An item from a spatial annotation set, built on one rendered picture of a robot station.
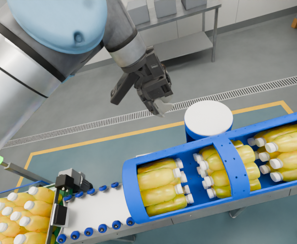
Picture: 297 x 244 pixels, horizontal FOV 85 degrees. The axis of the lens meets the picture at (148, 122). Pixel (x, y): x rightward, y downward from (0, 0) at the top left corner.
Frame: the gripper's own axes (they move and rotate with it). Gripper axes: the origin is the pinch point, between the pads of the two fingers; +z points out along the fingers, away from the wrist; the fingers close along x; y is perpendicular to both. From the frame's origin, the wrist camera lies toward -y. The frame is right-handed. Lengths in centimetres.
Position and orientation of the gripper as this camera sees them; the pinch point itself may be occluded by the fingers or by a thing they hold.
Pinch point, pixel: (160, 114)
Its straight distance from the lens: 51.4
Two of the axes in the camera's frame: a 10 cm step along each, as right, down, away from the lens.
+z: 4.6, 5.8, 6.8
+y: 8.9, -3.3, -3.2
